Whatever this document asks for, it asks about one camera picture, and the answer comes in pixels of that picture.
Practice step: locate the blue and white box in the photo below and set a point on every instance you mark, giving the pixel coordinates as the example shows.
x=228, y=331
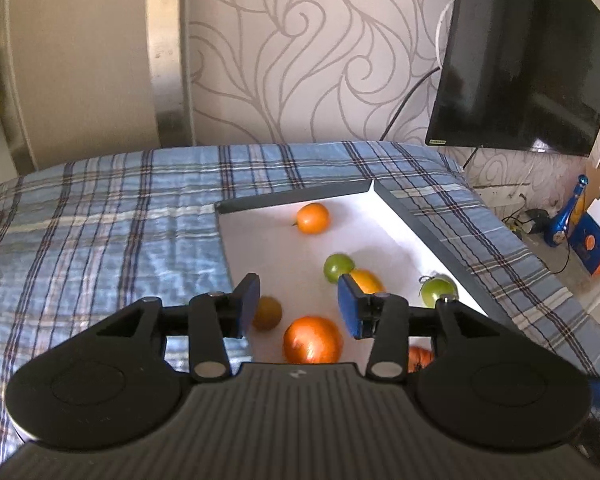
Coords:
x=592, y=245

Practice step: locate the black flat screen television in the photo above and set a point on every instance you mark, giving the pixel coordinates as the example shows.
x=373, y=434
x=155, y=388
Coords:
x=525, y=60

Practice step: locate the large yellowish orange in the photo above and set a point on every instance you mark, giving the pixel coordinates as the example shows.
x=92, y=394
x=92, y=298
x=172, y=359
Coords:
x=371, y=282

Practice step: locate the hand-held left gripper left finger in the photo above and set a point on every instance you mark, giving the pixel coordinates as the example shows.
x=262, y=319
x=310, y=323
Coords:
x=247, y=305

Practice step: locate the golden brown round fruit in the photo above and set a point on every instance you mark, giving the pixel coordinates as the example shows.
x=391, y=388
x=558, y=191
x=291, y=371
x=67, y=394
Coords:
x=269, y=314

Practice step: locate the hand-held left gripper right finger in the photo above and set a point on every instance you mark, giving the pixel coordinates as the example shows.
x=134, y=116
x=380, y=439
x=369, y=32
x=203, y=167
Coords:
x=347, y=305

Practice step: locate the dark red wrinkled apple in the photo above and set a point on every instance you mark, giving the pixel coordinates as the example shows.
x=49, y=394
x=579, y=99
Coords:
x=419, y=357

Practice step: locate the silver wall trim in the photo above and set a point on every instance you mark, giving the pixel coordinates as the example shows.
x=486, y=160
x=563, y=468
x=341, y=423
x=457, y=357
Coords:
x=170, y=60

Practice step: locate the blue glass bottle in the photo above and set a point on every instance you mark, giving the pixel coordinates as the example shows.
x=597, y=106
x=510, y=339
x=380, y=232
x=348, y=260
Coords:
x=562, y=220

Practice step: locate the big deep orange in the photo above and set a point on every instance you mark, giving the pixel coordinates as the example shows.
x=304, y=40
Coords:
x=312, y=340

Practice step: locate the blue plaid blanket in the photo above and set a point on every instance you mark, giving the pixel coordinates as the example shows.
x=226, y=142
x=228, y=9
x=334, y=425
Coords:
x=105, y=235

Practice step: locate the smooth green lime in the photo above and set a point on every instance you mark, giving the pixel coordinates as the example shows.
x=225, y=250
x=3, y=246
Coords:
x=338, y=267

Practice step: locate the dark grey shallow box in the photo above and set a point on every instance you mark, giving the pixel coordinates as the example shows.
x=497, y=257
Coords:
x=280, y=260

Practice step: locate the beige door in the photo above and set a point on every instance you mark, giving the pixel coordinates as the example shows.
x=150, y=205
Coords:
x=80, y=60

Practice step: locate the small orange with stem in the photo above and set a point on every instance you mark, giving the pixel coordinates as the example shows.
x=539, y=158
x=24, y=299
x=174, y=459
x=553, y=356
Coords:
x=312, y=218

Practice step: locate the green fruit with stem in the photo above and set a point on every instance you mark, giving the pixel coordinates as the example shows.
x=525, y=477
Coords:
x=437, y=291

